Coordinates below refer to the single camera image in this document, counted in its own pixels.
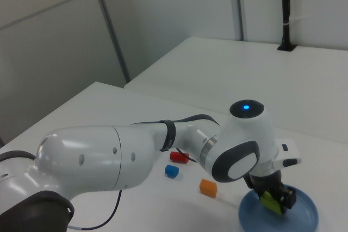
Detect black camera pole with base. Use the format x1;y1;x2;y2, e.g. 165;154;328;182
277;0;297;52

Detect green rectangular block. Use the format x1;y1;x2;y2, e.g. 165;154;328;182
259;190;283;215

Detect blue plate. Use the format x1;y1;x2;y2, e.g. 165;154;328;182
238;184;319;232

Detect red cylinder block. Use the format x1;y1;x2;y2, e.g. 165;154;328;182
169;151;190;164

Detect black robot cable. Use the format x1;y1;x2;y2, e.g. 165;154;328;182
67;114;221;230

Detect small blue block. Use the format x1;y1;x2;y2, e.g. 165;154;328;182
164;164;179;179

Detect orange rectangular block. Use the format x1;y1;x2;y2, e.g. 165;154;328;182
199;178;219;198

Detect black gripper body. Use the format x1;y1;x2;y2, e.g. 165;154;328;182
244;170;284;194

